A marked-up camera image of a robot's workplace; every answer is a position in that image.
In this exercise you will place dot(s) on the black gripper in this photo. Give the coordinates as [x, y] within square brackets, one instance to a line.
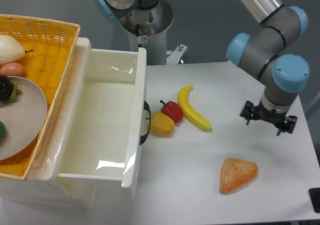
[284, 124]

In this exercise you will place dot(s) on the orange triangle bread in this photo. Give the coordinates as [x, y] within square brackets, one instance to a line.
[235, 173]

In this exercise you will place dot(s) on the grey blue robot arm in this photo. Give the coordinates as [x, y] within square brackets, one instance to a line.
[261, 56]

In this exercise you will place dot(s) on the black object at table edge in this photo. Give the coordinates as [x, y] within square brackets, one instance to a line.
[314, 194]

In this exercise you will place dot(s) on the yellow toy banana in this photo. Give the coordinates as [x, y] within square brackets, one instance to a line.
[189, 112]

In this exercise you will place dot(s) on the red toy bell pepper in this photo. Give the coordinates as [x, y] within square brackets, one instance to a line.
[172, 110]

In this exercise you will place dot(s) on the yellow toy bell pepper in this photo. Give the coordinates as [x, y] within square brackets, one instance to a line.
[161, 125]

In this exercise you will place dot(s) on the white plastic drawer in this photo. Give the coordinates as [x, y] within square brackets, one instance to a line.
[103, 146]

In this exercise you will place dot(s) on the yellow woven basket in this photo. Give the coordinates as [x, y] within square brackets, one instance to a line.
[52, 42]

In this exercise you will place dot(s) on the white drawer cabinet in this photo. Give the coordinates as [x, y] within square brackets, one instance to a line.
[43, 184]

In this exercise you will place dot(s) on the grey round plate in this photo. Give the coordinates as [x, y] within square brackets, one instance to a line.
[22, 117]

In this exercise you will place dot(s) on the pink toy egg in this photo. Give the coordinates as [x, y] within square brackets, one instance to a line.
[13, 69]

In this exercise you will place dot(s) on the dark purple toy eggplant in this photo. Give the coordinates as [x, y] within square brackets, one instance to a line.
[8, 90]

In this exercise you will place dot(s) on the white toy pear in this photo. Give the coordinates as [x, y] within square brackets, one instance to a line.
[11, 50]

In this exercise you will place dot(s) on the green toy vegetable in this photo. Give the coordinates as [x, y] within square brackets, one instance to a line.
[3, 131]

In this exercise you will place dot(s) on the white mounting bracket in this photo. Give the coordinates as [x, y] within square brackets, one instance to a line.
[175, 57]

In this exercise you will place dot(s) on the black drawer handle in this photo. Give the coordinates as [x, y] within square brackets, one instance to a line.
[146, 123]

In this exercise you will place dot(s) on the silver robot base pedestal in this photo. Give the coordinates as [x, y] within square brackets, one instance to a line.
[148, 29]

